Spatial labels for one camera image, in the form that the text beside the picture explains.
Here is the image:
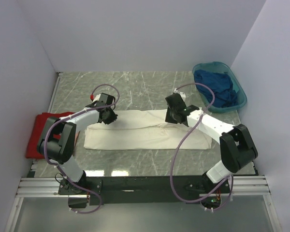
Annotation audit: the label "white t shirt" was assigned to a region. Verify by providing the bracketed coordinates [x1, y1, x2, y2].
[83, 107, 213, 150]

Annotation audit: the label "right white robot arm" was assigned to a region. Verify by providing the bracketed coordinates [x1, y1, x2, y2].
[165, 93, 258, 193]

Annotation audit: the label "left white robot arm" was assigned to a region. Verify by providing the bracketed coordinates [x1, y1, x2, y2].
[37, 93, 117, 194]

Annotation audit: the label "blue t shirt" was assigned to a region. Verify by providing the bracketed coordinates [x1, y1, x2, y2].
[194, 70, 238, 108]

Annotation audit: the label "teal plastic basket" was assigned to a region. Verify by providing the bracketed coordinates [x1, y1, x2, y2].
[192, 61, 247, 113]

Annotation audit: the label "black base beam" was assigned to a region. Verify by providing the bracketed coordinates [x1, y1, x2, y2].
[58, 175, 232, 206]

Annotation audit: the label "red folded t shirt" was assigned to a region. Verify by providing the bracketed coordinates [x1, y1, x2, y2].
[25, 112, 73, 160]

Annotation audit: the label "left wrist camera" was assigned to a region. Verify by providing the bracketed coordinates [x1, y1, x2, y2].
[90, 94, 101, 102]

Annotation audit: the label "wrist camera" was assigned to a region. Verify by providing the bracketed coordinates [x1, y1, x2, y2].
[173, 88, 186, 101]
[90, 94, 101, 102]

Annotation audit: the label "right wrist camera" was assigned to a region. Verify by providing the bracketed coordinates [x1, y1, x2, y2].
[173, 88, 186, 101]

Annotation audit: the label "aluminium frame rail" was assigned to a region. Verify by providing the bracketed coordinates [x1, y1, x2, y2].
[5, 71, 280, 232]

